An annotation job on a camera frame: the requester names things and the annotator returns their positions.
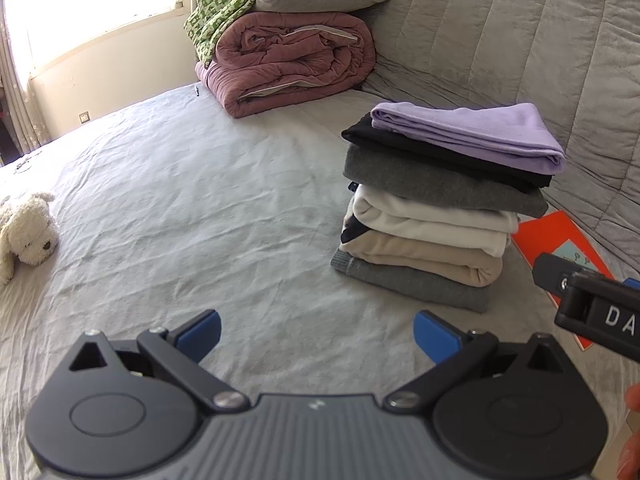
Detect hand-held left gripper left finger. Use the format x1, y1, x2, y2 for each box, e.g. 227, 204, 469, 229
67, 308, 252, 415

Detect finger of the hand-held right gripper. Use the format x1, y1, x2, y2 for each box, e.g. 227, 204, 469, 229
531, 252, 576, 297

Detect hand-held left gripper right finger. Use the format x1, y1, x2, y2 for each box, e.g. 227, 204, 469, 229
382, 309, 576, 415

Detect lilac pants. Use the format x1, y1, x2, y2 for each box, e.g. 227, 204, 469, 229
370, 101, 568, 177

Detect stack of folded clothes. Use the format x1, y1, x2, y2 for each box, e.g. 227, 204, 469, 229
330, 112, 553, 315

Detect person's right hand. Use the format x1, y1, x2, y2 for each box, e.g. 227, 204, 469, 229
616, 384, 640, 480

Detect orange book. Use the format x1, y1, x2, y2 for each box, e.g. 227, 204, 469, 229
510, 210, 626, 351

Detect white plush dog toy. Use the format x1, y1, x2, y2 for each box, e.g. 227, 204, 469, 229
0, 191, 60, 286

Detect grey quilted headboard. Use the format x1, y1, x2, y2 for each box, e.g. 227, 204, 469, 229
357, 0, 640, 281

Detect pink folded quilt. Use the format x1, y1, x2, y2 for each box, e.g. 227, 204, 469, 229
195, 11, 377, 119

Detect grey patterned curtain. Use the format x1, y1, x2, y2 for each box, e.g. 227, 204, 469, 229
0, 0, 52, 166

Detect green patterned blanket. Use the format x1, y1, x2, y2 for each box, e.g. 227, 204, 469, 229
183, 0, 323, 63

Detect bright window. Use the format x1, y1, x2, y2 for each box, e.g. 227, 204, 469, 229
0, 0, 196, 78

